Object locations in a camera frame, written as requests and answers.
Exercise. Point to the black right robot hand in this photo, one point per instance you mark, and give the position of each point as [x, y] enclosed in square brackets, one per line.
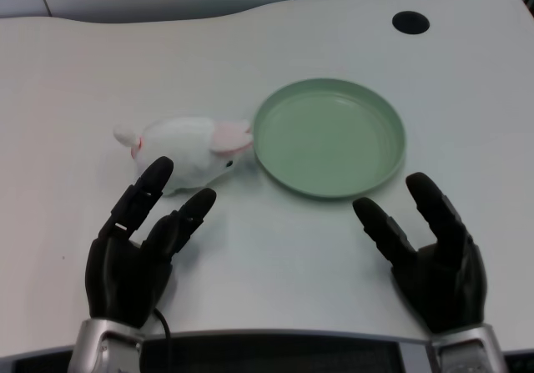
[448, 277]

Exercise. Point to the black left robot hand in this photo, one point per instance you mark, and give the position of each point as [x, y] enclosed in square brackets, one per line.
[121, 273]

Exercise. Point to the white rabbit plush doll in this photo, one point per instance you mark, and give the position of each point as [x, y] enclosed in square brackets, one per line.
[183, 152]

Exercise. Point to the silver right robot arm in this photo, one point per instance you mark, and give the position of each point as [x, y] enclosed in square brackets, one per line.
[467, 350]

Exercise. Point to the green round plate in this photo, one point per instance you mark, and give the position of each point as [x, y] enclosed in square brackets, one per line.
[329, 139]

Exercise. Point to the black robot torso panel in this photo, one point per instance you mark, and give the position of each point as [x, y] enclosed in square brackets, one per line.
[271, 354]

